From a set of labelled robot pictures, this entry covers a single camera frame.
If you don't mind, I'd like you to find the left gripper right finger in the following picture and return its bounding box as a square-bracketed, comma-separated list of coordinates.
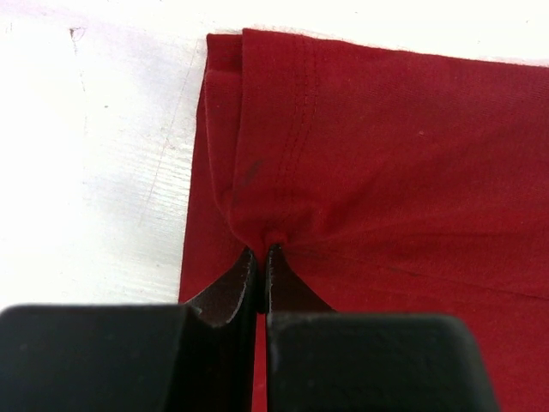
[265, 245, 499, 411]

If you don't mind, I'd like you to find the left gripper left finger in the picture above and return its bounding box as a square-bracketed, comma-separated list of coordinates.
[1, 251, 256, 411]

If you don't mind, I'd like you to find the dark red t shirt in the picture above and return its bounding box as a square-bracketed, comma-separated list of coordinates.
[179, 29, 548, 411]

